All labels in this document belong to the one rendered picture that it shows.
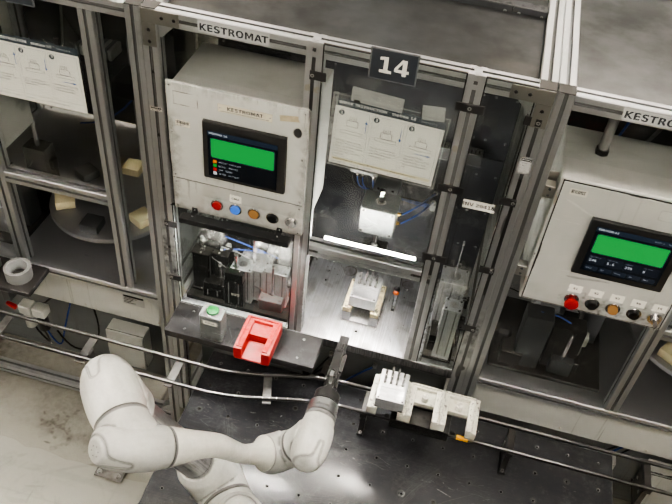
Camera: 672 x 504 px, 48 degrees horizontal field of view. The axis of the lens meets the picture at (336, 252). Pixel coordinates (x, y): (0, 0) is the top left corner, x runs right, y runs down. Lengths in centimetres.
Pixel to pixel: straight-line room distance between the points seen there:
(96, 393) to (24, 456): 174
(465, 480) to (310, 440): 76
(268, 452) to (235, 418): 56
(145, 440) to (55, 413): 190
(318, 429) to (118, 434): 60
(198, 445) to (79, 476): 163
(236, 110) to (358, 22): 41
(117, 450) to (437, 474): 127
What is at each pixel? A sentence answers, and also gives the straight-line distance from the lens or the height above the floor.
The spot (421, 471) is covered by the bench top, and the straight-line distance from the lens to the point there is 270.
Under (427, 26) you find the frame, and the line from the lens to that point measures 218.
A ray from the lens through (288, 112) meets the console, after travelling 210.
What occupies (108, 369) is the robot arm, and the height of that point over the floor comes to 147.
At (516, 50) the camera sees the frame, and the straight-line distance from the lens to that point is 214.
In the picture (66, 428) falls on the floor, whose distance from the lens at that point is 365.
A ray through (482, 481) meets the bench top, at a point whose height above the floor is 68.
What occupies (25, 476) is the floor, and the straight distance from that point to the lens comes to 356.
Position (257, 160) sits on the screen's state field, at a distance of 220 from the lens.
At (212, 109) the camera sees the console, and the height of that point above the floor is 177.
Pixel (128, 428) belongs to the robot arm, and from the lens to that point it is 183.
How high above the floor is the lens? 297
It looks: 43 degrees down
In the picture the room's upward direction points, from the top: 7 degrees clockwise
